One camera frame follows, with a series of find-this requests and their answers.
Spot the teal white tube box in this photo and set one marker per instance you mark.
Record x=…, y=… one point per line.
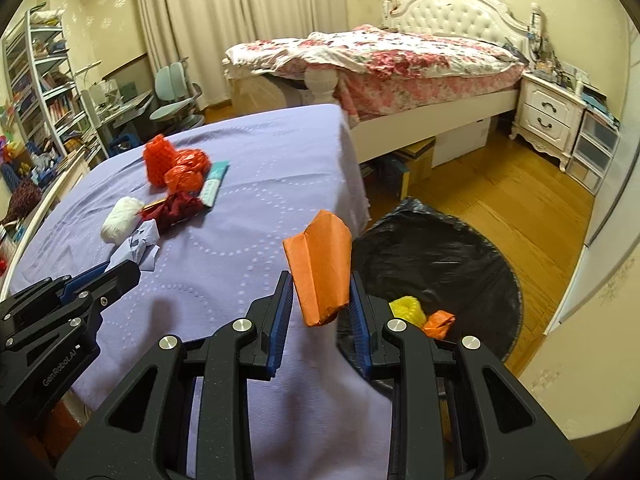
x=212, y=183

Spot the yellow black can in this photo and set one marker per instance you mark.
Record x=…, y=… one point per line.
x=154, y=204

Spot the red orange plastic bag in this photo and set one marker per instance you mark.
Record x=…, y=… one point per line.
x=188, y=174

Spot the black trash bin bag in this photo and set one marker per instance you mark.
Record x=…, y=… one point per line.
x=418, y=251

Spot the white nightstand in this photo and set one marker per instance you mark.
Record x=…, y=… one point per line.
x=547, y=117

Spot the lilac tablecloth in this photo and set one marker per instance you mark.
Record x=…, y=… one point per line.
x=317, y=418

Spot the translucent drawer unit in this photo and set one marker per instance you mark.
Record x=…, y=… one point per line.
x=594, y=149

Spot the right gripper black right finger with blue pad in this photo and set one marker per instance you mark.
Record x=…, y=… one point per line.
x=457, y=412

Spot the pale green desk chair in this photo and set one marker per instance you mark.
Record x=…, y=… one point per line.
x=178, y=98

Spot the grey study desk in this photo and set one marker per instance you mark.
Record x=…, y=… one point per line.
x=112, y=116

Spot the white bookshelf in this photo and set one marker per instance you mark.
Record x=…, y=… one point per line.
x=50, y=111

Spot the lilac paper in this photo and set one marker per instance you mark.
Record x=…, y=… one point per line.
x=141, y=247

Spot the orange printed plastic bag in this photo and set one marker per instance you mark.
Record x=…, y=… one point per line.
x=438, y=324

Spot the orange paper sheet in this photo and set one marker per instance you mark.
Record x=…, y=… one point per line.
x=320, y=259

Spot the yellow foam fruit net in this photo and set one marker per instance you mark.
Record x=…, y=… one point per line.
x=409, y=309

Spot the dark red wrapper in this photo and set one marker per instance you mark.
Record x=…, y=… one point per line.
x=178, y=207

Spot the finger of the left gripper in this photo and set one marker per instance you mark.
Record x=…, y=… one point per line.
x=90, y=294
x=46, y=296

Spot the cream curtains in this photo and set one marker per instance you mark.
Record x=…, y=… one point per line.
x=201, y=31

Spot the brown cardboard box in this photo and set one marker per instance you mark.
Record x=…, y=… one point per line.
x=412, y=164

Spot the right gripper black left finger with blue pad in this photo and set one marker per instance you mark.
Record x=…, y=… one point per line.
x=183, y=394

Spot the white storage box under bed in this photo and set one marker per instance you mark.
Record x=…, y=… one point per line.
x=460, y=141

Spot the pink floral duvet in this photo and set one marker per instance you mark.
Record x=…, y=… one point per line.
x=383, y=73

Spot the white bed frame headboard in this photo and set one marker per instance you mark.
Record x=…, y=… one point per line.
x=487, y=20

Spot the orange red foam net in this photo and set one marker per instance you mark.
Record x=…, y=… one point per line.
x=159, y=156

